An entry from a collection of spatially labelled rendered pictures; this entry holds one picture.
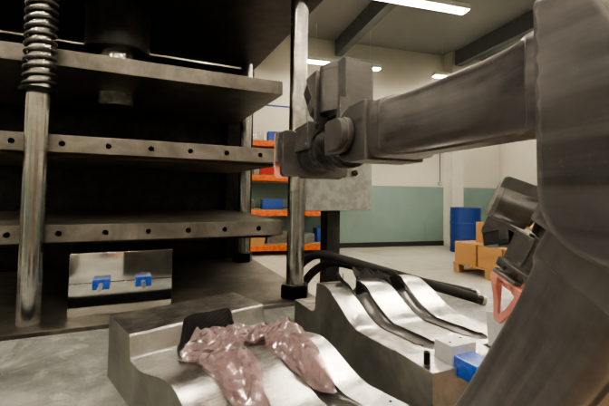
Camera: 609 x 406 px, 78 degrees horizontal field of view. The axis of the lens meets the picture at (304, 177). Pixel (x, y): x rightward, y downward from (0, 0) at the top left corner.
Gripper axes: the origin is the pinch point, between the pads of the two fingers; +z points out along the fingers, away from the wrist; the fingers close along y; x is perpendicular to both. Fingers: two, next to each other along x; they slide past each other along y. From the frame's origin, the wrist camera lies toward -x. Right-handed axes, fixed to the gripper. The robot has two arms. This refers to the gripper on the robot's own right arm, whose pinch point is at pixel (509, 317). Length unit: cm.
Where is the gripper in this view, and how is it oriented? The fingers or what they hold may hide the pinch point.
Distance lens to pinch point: 74.8
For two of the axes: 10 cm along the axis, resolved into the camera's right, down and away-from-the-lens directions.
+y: -9.0, -2.0, -4.0
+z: -3.1, 9.3, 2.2
